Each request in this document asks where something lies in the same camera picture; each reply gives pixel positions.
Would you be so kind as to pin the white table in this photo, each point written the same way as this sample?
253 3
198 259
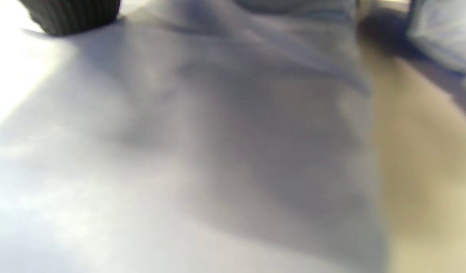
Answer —
426 170

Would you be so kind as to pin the person's right hand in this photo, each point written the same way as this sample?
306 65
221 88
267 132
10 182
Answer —
73 15

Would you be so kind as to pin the light blue long-sleeve shirt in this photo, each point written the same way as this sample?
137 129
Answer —
179 151

